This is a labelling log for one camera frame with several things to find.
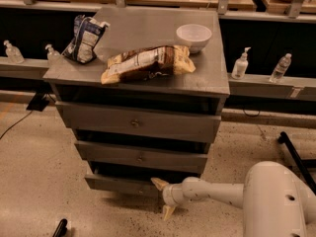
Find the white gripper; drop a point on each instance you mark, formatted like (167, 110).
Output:
(172, 194)

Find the grey bottom drawer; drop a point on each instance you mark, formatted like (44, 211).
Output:
(130, 180)

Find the grey drawer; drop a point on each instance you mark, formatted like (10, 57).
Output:
(141, 122)
(141, 157)
(130, 180)

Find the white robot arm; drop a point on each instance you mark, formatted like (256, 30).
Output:
(275, 202)

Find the grey middle drawer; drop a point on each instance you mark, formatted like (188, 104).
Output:
(141, 157)

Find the grey top drawer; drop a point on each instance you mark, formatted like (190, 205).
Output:
(141, 122)

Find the grey drawer cabinet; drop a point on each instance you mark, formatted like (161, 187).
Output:
(202, 92)

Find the black object bottom edge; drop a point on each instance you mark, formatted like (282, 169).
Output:
(61, 228)

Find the black stand leg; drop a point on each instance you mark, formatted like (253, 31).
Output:
(304, 165)

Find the yellow brown chip bag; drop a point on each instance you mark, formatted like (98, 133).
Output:
(148, 63)

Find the white pump bottle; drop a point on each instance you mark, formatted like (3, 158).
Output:
(240, 65)

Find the black floor box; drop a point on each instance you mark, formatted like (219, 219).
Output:
(38, 103)

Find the white bowl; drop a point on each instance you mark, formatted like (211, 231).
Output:
(194, 36)

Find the clear pump bottle near cabinet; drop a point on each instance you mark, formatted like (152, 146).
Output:
(52, 54)

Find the clear water bottle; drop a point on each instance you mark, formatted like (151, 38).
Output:
(280, 68)

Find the blue white snack bag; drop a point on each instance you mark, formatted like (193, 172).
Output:
(87, 32)

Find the clear pump bottle far left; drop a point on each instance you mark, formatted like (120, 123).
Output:
(13, 53)

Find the grey shelf rail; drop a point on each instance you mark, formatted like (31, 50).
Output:
(293, 88)

